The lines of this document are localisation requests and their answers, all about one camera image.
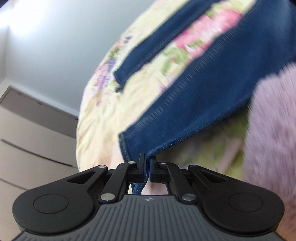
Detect blue denim jeans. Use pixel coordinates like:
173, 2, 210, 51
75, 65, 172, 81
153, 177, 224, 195
113, 0, 296, 195

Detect pink fuzzy sleeve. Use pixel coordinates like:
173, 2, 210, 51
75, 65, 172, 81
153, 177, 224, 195
243, 63, 295, 205

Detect beige wardrobe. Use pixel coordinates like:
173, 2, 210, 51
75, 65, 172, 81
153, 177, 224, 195
1, 85, 78, 240

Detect yellow floral bed quilt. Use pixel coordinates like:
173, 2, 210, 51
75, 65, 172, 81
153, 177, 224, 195
76, 1, 254, 179

